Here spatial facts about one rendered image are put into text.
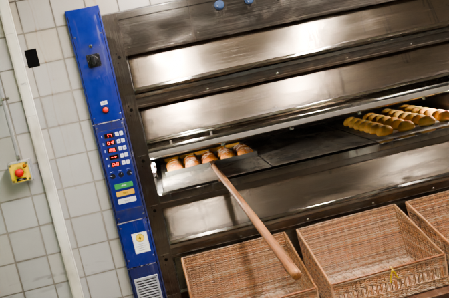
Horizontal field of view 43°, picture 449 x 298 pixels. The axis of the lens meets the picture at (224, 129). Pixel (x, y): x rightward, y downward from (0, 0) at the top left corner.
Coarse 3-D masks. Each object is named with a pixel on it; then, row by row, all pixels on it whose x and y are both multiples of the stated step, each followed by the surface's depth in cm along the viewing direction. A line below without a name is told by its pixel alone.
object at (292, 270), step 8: (216, 168) 307; (224, 176) 285; (224, 184) 273; (232, 184) 269; (232, 192) 253; (240, 200) 236; (248, 208) 222; (248, 216) 216; (256, 216) 210; (256, 224) 203; (264, 232) 192; (272, 240) 182; (272, 248) 178; (280, 248) 174; (280, 256) 169; (288, 256) 168; (288, 264) 161; (288, 272) 159; (296, 272) 155; (296, 280) 156
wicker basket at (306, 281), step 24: (264, 240) 292; (288, 240) 286; (192, 264) 287; (216, 264) 288; (240, 264) 289; (192, 288) 285; (216, 288) 286; (240, 288) 288; (264, 288) 288; (288, 288) 288; (312, 288) 250
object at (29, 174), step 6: (12, 162) 270; (18, 162) 268; (24, 162) 268; (30, 162) 272; (12, 168) 268; (18, 168) 268; (24, 168) 268; (30, 168) 269; (12, 174) 268; (24, 174) 269; (30, 174) 269; (12, 180) 268; (18, 180) 269; (24, 180) 269
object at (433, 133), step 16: (448, 128) 303; (368, 144) 302; (384, 144) 299; (400, 144) 300; (304, 160) 296; (320, 160) 295; (336, 160) 296; (240, 176) 291; (256, 176) 292; (272, 176) 293; (176, 192) 287; (192, 192) 288
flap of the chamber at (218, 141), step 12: (408, 96) 283; (420, 96) 283; (348, 108) 279; (360, 108) 280; (372, 108) 290; (300, 120) 277; (312, 120) 277; (252, 132) 274; (264, 132) 275; (192, 144) 271; (204, 144) 271; (216, 144) 285; (156, 156) 269
